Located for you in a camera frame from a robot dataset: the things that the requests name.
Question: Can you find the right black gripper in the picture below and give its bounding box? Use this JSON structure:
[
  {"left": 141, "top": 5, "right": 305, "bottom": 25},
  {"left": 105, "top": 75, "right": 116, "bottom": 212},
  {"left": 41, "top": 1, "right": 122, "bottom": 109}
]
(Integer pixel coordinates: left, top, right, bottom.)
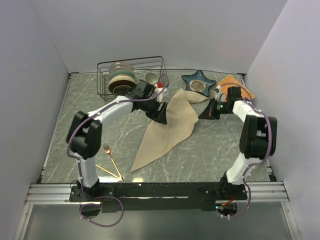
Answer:
[{"left": 197, "top": 97, "right": 231, "bottom": 120}]

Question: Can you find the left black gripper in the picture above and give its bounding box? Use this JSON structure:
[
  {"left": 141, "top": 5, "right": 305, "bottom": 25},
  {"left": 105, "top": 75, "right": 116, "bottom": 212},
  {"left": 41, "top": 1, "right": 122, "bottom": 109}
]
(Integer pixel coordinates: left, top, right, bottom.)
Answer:
[{"left": 141, "top": 96, "right": 168, "bottom": 125}]

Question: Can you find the beige cloth napkin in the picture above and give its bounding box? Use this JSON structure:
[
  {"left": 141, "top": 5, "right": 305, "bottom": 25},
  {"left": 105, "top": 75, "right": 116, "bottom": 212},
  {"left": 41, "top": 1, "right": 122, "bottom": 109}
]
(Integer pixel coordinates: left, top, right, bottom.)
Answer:
[{"left": 131, "top": 89, "right": 209, "bottom": 173}]

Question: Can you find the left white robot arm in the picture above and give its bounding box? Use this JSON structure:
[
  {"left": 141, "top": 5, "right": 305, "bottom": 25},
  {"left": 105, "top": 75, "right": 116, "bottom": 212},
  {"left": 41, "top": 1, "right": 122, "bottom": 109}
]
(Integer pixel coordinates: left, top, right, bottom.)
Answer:
[{"left": 66, "top": 80, "right": 168, "bottom": 201}]

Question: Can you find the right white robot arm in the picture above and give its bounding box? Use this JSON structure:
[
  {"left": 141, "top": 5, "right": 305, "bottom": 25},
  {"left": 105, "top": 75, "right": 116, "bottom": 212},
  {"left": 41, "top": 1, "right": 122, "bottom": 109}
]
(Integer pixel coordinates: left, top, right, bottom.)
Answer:
[{"left": 198, "top": 84, "right": 278, "bottom": 200}]

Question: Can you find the striped ceramic mug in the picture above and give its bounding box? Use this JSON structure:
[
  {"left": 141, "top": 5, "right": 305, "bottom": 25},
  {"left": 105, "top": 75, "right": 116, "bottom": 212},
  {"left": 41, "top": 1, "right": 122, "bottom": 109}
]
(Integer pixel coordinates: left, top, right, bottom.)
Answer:
[{"left": 143, "top": 72, "right": 160, "bottom": 85}]

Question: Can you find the blue star-shaped dish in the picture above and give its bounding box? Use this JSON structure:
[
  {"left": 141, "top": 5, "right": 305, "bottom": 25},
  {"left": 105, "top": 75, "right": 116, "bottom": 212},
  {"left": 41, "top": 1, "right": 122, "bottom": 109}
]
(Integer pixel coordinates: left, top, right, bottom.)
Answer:
[{"left": 181, "top": 70, "right": 217, "bottom": 97}]

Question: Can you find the orange woven fan mat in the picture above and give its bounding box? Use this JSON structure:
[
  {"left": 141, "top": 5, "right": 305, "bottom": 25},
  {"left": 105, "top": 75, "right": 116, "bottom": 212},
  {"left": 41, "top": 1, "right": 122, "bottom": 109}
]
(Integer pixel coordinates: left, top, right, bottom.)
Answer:
[{"left": 215, "top": 75, "right": 255, "bottom": 100}]

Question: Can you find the dark brown bowl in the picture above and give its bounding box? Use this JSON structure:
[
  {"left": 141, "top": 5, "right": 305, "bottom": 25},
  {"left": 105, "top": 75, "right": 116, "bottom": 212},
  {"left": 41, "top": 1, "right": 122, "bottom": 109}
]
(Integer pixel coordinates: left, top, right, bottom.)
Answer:
[{"left": 108, "top": 80, "right": 136, "bottom": 95}]

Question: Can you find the cream ceramic plate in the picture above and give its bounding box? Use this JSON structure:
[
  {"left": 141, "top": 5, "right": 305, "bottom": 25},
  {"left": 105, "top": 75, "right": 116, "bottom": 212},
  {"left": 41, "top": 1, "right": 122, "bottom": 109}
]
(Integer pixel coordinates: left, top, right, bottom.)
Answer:
[{"left": 109, "top": 75, "right": 136, "bottom": 88}]

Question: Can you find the green ceramic plate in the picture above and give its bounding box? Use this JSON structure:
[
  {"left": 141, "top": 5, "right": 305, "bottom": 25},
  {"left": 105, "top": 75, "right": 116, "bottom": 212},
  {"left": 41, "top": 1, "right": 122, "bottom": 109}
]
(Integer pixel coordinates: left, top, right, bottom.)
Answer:
[{"left": 109, "top": 70, "right": 135, "bottom": 80}]

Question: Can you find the copper fork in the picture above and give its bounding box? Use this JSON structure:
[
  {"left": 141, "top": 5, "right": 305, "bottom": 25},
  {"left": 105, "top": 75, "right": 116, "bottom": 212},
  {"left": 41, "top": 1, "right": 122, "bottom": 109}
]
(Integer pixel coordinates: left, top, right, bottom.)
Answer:
[{"left": 95, "top": 143, "right": 124, "bottom": 181}]

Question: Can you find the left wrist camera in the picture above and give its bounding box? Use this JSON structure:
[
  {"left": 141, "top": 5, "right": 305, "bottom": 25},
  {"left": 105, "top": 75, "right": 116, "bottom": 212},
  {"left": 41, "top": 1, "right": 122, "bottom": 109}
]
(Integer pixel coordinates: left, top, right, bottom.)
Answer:
[{"left": 154, "top": 82, "right": 170, "bottom": 102}]

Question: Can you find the black wire dish rack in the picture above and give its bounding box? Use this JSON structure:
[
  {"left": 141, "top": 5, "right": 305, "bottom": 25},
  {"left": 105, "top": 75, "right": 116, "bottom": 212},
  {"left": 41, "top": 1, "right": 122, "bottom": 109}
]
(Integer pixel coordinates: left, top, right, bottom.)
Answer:
[{"left": 96, "top": 56, "right": 169, "bottom": 103}]

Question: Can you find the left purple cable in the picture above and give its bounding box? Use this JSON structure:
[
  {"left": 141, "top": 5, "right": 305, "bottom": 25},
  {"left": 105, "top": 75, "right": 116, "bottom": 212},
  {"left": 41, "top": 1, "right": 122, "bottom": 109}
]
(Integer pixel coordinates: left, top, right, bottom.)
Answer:
[{"left": 66, "top": 73, "right": 169, "bottom": 228}]

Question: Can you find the aluminium frame rail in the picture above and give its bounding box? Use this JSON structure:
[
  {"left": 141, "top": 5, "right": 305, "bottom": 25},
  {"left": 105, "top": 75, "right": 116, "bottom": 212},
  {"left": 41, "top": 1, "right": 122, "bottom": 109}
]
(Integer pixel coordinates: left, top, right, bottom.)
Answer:
[{"left": 13, "top": 182, "right": 83, "bottom": 240}]

